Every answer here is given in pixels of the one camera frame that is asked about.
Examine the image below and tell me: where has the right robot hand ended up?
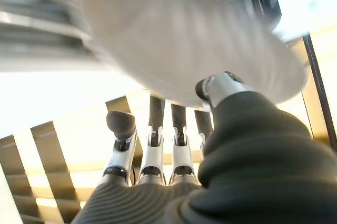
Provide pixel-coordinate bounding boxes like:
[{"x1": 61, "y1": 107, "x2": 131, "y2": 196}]
[{"x1": 71, "y1": 71, "x2": 337, "y2": 224}]

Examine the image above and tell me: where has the cream round plate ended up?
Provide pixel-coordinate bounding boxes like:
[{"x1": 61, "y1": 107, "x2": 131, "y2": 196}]
[{"x1": 68, "y1": 0, "x2": 309, "y2": 109}]

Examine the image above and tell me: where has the yellow window with dark frame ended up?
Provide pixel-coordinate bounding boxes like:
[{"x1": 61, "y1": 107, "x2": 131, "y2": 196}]
[{"x1": 0, "y1": 26, "x2": 337, "y2": 224}]

